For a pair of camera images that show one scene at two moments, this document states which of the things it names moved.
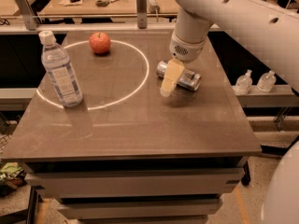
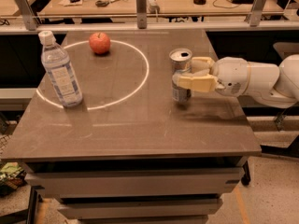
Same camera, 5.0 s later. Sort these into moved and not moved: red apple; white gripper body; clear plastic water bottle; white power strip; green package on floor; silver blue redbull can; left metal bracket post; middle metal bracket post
Moved: white gripper body; silver blue redbull can
Not moved: green package on floor; clear plastic water bottle; red apple; white power strip; left metal bracket post; middle metal bracket post
